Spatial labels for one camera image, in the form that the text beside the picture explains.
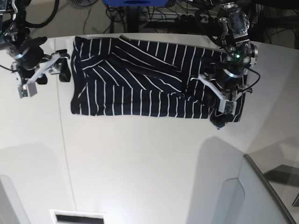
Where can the white power strip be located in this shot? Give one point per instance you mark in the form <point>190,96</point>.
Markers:
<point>167,17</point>

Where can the blue plastic bin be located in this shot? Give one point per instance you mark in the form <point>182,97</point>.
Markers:
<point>144,3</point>

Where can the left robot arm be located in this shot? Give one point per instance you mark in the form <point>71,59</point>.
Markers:
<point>241,54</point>

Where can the navy white striped t-shirt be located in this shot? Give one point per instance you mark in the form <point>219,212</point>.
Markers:
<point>122,76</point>

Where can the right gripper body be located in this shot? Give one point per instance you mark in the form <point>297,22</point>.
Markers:
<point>29,54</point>

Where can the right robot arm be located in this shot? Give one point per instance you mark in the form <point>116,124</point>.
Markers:
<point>14,28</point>

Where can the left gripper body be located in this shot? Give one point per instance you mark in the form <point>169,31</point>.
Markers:
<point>227,79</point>

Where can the grey metal edge rail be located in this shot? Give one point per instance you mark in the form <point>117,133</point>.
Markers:
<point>278,202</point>

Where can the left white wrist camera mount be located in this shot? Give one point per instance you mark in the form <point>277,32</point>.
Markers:
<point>227,97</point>

